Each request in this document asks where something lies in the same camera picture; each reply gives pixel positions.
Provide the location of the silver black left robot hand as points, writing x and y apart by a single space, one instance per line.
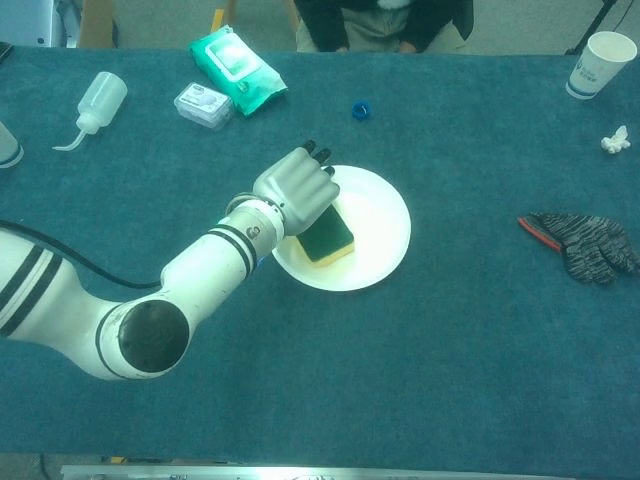
300 190

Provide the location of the green and yellow sponge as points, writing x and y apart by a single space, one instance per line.
330 240

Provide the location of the white round plate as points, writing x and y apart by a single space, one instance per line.
375 235

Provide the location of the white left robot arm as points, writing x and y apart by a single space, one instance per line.
210 260

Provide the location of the blue bottle cap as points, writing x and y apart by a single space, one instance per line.
356 114

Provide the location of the clear plastic swab box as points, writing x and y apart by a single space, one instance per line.
202 105

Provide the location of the green wet wipes pack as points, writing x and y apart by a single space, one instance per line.
235 75

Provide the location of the seated person dark jacket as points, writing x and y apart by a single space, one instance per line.
325 20

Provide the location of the yellow wooden stick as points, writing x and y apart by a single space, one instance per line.
216 20

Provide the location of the teal table cloth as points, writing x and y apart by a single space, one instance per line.
400 375

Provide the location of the translucent white squeeze bottle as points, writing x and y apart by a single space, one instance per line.
102 95

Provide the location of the brown cardboard box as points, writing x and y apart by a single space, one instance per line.
95 25

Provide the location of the grey striped knit glove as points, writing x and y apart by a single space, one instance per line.
585 240

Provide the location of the white cup blue rim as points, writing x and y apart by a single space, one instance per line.
7 145

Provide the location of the black tripod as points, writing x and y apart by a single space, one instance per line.
574 50

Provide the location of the white paper cup blue print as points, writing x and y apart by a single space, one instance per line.
590 75

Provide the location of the crumpled white tissue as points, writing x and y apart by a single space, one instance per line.
614 142

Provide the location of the grey metal cabinet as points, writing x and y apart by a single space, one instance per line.
30 20

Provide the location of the aluminium frame rail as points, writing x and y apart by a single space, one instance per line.
300 474

